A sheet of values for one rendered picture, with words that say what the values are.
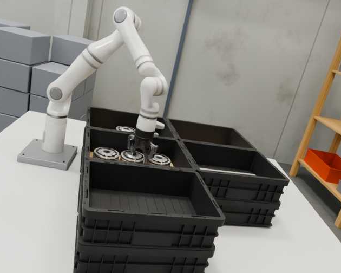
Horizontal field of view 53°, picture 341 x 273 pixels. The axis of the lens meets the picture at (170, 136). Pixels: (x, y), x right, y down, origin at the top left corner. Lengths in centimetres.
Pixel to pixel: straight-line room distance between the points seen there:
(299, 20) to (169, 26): 145
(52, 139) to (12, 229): 54
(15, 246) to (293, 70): 368
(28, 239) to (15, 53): 205
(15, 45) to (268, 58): 266
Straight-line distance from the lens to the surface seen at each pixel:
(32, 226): 122
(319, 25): 433
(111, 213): 90
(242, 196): 137
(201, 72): 401
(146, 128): 131
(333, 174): 377
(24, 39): 296
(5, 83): 310
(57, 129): 159
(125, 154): 141
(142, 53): 133
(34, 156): 159
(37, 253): 112
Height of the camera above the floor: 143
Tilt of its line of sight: 19 degrees down
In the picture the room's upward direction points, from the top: 14 degrees clockwise
